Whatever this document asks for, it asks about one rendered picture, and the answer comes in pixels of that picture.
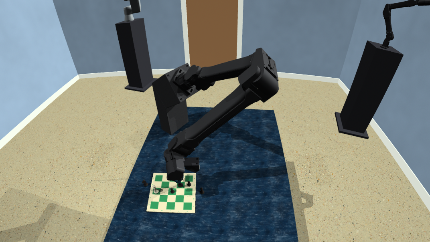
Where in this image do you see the green and cream chessboard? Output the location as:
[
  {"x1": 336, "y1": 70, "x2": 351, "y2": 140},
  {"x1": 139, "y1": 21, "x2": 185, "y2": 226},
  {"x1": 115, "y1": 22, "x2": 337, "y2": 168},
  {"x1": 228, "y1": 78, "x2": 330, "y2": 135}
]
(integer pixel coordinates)
[{"x1": 147, "y1": 173, "x2": 196, "y2": 213}]

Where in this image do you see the white chess queen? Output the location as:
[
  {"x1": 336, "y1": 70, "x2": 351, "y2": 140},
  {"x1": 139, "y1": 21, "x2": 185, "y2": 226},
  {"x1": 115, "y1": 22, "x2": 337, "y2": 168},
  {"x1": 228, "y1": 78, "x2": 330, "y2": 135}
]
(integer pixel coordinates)
[{"x1": 152, "y1": 185, "x2": 159, "y2": 194}]

